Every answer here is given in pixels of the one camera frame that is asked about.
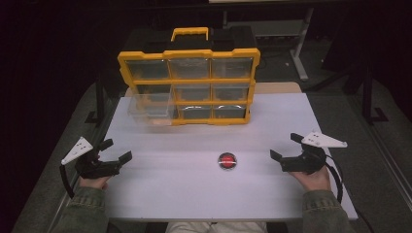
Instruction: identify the person's lap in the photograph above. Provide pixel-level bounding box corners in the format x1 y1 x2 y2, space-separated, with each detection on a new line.
165 221 268 233

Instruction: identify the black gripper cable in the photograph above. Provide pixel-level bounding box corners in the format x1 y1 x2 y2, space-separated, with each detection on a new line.
58 163 76 199
324 154 344 204

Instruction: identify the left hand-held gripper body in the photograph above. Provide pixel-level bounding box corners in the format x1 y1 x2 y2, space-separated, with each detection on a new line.
60 136 122 180

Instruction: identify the white metal desk frame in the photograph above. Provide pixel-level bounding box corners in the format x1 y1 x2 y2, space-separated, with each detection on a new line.
223 7 315 83

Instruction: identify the person's right hand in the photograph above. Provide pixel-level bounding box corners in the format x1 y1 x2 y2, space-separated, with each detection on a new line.
290 166 331 192

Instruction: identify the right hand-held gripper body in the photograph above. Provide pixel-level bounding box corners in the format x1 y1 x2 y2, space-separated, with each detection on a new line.
281 131 348 175

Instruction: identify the round red and black disc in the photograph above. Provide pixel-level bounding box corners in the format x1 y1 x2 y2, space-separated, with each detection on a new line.
217 151 238 171

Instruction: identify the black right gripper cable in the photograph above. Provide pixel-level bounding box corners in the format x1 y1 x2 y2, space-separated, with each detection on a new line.
324 154 344 204

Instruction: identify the clear plastic drawer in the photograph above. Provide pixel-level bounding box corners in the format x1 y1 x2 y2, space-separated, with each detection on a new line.
126 92 175 126

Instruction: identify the wooden board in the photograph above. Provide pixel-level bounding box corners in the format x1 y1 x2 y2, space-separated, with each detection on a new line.
124 82 303 97

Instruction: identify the yellow black drawer organizer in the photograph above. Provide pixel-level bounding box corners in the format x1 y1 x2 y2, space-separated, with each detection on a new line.
117 26 261 127

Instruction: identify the person's left hand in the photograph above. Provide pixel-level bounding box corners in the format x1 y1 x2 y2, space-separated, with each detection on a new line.
79 175 111 190

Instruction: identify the black metal stand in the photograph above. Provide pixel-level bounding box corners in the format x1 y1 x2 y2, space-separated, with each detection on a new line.
85 72 109 126
360 62 389 124

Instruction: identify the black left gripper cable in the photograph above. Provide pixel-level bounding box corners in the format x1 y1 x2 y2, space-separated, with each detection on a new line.
58 163 76 199

